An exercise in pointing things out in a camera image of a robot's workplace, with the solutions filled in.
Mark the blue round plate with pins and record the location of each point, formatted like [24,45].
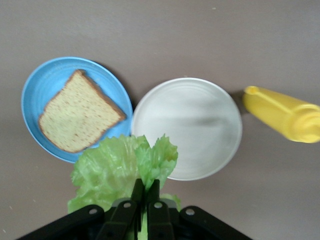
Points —
[37,87]

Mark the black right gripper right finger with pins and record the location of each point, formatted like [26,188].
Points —
[160,220]

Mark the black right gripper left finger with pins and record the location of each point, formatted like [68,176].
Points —
[120,220]

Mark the green lettuce leaf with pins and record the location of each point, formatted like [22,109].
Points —
[107,165]

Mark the beige round plate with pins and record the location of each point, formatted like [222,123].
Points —
[190,125]

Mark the yellow mustard squeeze bottle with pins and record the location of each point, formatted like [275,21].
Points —
[280,112]

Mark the brown bread slice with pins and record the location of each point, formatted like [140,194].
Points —
[80,115]

